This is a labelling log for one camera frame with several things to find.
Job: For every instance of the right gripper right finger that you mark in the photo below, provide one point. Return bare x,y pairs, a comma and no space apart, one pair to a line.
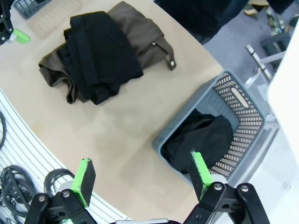
201,177

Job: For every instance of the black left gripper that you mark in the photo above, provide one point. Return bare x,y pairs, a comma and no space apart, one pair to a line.
4,21

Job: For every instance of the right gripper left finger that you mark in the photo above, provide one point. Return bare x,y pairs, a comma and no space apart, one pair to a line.
84,182

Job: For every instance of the black garment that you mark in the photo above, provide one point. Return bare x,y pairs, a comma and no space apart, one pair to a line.
100,53
201,137

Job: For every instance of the dark brown garment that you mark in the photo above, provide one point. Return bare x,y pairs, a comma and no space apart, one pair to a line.
140,30

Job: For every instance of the grey plastic basket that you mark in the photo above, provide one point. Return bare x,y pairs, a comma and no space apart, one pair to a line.
247,112
28,9

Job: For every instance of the white table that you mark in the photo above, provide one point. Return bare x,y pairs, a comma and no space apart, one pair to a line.
287,81

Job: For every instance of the person in black t-shirt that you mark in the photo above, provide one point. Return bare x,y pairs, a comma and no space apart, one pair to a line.
198,16

